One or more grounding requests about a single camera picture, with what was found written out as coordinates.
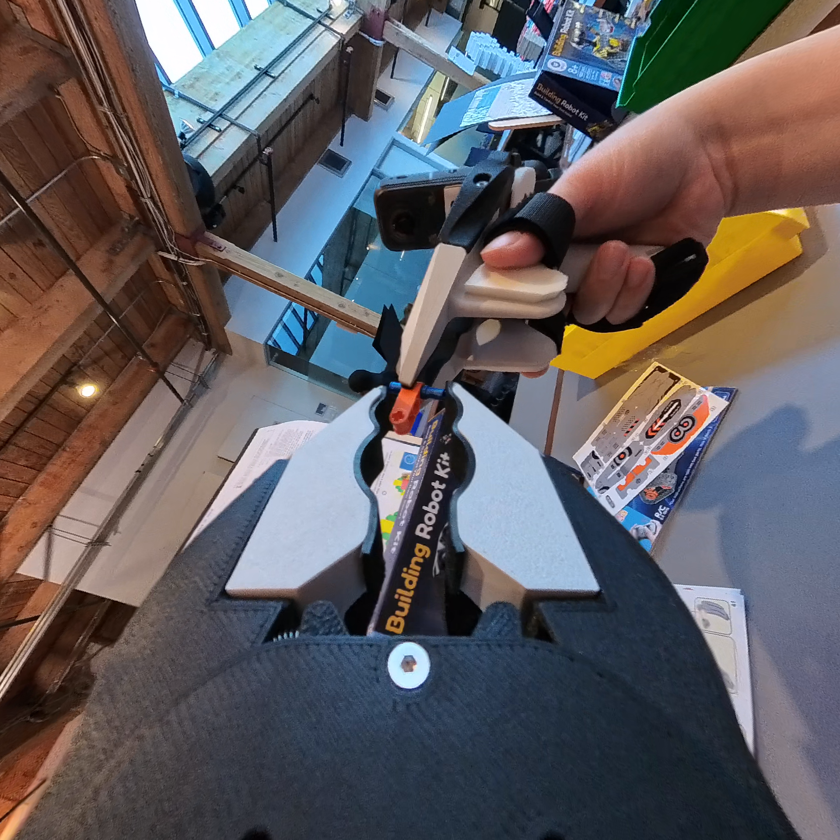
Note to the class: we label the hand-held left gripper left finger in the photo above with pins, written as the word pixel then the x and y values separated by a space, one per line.
pixel 302 525

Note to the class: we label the yellow plastic bin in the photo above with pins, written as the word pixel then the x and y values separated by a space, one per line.
pixel 722 275

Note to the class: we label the sticker sheet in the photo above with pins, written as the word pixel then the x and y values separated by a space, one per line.
pixel 643 426

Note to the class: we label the grey desk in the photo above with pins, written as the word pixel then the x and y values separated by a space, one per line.
pixel 774 525

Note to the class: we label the ceiling spotlight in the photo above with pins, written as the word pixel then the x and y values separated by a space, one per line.
pixel 85 390

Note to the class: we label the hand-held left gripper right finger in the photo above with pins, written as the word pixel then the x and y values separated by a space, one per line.
pixel 525 525

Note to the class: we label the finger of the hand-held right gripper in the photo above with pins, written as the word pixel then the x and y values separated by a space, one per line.
pixel 390 338
pixel 430 308

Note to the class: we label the blue booklet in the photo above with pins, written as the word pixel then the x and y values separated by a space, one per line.
pixel 689 472

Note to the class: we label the person's right hand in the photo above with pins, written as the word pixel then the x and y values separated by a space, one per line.
pixel 656 177

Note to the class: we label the printed instruction sheet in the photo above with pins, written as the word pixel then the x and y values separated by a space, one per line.
pixel 289 439

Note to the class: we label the black toy ball pin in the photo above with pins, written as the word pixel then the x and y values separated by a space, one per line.
pixel 367 380

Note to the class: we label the blue robot kit box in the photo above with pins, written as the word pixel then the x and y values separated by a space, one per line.
pixel 420 512
pixel 584 65

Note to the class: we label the open white instruction booklet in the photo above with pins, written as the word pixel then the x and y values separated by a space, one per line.
pixel 722 643

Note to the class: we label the green plastic bin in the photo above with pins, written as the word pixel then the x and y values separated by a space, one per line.
pixel 689 46

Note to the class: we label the orange toy connector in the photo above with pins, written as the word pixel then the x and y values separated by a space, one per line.
pixel 407 410

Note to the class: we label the blue toy pin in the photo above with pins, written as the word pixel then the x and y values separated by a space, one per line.
pixel 433 390

